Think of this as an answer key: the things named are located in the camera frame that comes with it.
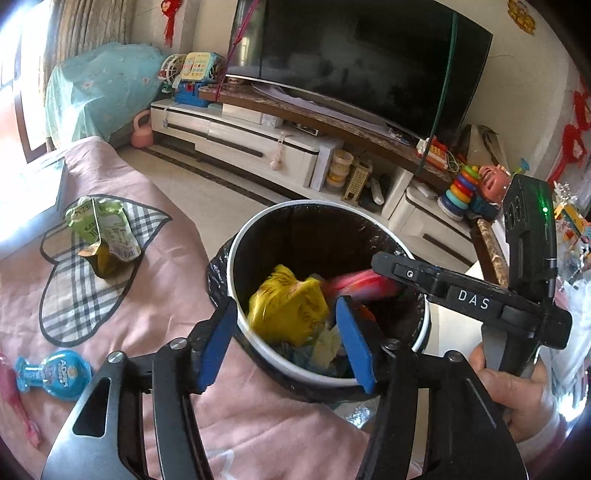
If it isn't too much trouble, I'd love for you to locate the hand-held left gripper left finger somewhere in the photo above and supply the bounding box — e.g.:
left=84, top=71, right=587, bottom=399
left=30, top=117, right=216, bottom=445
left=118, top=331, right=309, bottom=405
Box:
left=41, top=298, right=238, bottom=480

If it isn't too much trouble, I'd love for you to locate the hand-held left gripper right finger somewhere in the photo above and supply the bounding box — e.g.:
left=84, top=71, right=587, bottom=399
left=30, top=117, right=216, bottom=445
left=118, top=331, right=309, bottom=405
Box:
left=335, top=295, right=527, bottom=480

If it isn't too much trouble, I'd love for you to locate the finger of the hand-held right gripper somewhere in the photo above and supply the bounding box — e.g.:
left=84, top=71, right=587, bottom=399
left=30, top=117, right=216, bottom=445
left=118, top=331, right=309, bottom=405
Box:
left=371, top=251, right=448, bottom=300

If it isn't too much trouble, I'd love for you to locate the red snack wrapper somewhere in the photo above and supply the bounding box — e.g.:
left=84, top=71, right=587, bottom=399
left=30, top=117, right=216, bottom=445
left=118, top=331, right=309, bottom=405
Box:
left=322, top=271, right=408, bottom=302

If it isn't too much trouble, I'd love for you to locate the yellow snack bag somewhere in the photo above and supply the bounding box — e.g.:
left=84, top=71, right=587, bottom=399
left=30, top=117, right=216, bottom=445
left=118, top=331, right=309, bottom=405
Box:
left=248, top=264, right=331, bottom=347

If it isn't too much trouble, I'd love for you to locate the white bin with black bag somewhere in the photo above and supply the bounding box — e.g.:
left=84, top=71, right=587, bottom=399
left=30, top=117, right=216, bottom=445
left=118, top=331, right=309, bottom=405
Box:
left=206, top=199, right=431, bottom=403

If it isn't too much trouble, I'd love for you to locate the person's right forearm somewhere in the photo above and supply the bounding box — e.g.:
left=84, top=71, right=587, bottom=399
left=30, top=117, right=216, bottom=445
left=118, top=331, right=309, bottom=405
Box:
left=514, top=406, right=574, bottom=468

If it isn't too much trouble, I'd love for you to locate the person's right hand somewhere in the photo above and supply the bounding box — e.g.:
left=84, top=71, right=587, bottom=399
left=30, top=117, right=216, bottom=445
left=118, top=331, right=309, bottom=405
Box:
left=468, top=343, right=556, bottom=445

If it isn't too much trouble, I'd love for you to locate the pink pig toy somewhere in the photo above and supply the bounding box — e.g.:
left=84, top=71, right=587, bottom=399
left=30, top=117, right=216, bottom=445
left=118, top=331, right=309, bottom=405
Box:
left=477, top=165, right=512, bottom=205

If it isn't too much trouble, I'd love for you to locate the metal box grater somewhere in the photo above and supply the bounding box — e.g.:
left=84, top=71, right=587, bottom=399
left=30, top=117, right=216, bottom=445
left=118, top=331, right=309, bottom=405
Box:
left=341, top=159, right=374, bottom=206

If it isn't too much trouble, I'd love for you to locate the brown paper bag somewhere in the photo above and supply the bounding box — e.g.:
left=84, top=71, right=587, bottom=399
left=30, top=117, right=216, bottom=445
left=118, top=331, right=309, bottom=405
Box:
left=454, top=124, right=502, bottom=168

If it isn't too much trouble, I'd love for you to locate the red toy piano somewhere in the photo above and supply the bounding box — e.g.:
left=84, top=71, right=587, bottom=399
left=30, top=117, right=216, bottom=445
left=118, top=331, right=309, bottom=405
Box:
left=417, top=137, right=450, bottom=172

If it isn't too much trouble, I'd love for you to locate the stack of yellow tubs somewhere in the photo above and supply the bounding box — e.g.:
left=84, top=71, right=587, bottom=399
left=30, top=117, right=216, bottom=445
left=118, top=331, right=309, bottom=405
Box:
left=326, top=150, right=354, bottom=188

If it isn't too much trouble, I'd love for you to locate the tall white box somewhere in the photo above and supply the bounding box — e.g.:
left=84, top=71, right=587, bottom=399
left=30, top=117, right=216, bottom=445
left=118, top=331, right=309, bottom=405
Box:
left=311, top=137, right=345, bottom=191

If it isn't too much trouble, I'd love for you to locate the blue pouch bottle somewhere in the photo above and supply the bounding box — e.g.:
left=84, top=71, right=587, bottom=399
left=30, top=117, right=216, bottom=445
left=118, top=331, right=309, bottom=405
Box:
left=15, top=349, right=93, bottom=398

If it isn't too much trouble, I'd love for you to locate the green and white pouch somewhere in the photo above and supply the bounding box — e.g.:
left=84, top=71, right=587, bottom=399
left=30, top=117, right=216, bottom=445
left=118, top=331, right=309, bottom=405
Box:
left=64, top=196, right=142, bottom=262

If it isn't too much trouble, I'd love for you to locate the pink drawer pendant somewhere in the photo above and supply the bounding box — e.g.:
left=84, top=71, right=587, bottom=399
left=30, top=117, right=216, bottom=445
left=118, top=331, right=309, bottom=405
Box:
left=270, top=131, right=287, bottom=172

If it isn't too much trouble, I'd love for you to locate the pink wrapper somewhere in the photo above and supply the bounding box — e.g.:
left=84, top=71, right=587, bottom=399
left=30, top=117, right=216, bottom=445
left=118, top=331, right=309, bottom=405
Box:
left=0, top=353, right=42, bottom=449

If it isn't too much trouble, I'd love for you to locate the white television cabinet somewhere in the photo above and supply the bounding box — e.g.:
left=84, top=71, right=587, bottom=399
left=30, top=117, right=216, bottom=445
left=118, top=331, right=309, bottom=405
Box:
left=150, top=85, right=506, bottom=273

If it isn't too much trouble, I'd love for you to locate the pink kettlebell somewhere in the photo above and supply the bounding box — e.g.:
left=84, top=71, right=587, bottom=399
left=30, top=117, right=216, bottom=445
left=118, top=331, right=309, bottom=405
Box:
left=130, top=113, right=153, bottom=149

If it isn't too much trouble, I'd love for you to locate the black flat television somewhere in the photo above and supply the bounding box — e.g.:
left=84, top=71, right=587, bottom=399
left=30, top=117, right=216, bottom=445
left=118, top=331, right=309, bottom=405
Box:
left=226, top=0, right=494, bottom=142

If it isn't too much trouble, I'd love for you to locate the white ball cage toy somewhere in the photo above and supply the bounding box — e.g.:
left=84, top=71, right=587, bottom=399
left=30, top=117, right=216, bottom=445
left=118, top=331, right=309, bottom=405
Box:
left=159, top=54, right=186, bottom=89

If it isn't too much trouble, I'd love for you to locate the teal floral dust cover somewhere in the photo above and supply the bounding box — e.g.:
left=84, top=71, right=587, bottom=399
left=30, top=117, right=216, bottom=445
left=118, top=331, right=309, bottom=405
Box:
left=44, top=42, right=170, bottom=149

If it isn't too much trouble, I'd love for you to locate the thin pink stick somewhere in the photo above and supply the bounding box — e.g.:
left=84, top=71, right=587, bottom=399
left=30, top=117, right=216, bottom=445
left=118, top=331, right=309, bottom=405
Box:
left=216, top=0, right=260, bottom=94

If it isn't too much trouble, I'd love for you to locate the red heart hanging decoration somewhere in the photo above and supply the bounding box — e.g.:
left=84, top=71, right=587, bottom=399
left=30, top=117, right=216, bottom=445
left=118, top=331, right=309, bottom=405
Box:
left=160, top=0, right=179, bottom=47

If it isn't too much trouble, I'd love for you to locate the beige patterned curtain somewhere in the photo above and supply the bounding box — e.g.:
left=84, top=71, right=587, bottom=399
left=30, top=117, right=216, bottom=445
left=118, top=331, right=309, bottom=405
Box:
left=45, top=0, right=136, bottom=71

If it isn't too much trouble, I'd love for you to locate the rainbow stacking ring toy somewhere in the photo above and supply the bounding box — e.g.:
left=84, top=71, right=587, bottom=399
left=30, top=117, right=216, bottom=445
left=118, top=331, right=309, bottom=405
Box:
left=437, top=165, right=481, bottom=222

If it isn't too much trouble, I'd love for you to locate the red paper wall decoration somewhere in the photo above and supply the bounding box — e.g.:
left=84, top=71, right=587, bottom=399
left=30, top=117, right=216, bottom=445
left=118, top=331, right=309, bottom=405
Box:
left=547, top=89, right=591, bottom=184

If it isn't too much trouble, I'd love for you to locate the thin green cable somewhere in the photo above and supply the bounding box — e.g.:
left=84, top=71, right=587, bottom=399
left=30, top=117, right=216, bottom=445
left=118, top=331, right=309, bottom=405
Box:
left=413, top=11, right=458, bottom=175

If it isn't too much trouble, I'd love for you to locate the gold and red wall decal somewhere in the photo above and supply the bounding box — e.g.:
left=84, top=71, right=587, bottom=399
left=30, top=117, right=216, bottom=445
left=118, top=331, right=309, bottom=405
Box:
left=507, top=0, right=537, bottom=36

